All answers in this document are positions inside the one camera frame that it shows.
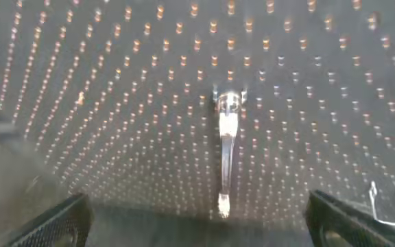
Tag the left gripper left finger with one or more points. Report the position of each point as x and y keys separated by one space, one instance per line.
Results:
x=67 y=223

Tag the wrench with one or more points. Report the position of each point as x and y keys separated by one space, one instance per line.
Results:
x=228 y=137

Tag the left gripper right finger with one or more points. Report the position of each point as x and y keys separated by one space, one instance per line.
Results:
x=341 y=226

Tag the black pegboard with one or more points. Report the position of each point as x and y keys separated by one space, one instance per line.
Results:
x=149 y=103

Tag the metal loop hook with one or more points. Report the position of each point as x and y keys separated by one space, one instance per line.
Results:
x=374 y=199

